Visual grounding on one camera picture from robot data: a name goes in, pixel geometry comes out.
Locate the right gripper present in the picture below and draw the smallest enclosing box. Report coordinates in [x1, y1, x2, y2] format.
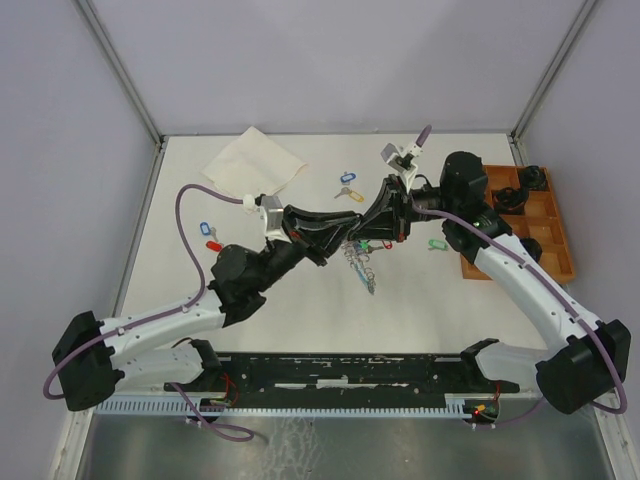
[349, 174, 458, 243]

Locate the right aluminium frame post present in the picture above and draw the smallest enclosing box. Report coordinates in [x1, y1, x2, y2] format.
[510, 0, 602, 143]

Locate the black mounting plate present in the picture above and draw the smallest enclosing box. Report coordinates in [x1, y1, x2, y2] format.
[181, 352, 519, 409]

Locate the left aluminium frame post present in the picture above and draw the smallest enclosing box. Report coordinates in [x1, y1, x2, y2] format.
[74, 0, 166, 146]

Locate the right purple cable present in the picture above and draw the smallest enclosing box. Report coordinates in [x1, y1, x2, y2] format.
[408, 125, 628, 430]

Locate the blue tag upper key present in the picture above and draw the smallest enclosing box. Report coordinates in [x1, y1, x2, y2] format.
[340, 172, 357, 185]

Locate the white folded cloth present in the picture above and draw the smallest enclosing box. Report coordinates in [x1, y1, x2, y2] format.
[201, 126, 307, 198]

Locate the yellow tag key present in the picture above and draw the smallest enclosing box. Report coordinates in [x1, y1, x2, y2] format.
[334, 187, 364, 203]

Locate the black fabric bundle bottom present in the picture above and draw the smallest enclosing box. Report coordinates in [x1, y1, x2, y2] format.
[521, 237, 543, 262]

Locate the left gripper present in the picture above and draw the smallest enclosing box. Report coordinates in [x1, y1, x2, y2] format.
[252, 204, 361, 293]

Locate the blue tag key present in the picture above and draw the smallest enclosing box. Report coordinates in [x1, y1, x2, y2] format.
[199, 222, 218, 242]
[340, 172, 357, 185]

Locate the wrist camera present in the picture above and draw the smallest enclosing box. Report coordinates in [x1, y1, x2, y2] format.
[381, 143, 423, 192]
[259, 195, 288, 242]

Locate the blue handled key organiser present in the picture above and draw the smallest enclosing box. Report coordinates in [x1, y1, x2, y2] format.
[341, 241, 376, 296]

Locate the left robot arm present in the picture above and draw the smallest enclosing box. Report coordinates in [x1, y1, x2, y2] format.
[43, 206, 362, 412]

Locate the black fabric bundle top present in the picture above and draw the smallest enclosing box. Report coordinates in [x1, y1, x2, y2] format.
[518, 165, 548, 191]

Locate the black fabric bundle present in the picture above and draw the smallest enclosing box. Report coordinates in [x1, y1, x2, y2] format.
[518, 165, 548, 191]
[521, 237, 543, 262]
[492, 187, 529, 215]

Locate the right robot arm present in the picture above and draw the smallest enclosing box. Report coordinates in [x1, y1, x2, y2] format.
[352, 145, 631, 414]

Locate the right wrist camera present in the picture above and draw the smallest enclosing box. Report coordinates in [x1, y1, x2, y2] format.
[381, 143, 423, 192]

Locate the wooden compartment tray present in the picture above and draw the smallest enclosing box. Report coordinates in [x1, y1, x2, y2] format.
[484, 165, 576, 285]

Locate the aluminium frame post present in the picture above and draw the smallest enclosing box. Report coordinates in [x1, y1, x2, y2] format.
[510, 0, 602, 143]
[74, 0, 166, 146]

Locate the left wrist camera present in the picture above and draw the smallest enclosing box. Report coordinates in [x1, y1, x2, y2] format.
[259, 195, 288, 242]

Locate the grey slotted cable duct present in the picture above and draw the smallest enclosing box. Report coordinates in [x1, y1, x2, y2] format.
[94, 393, 474, 417]

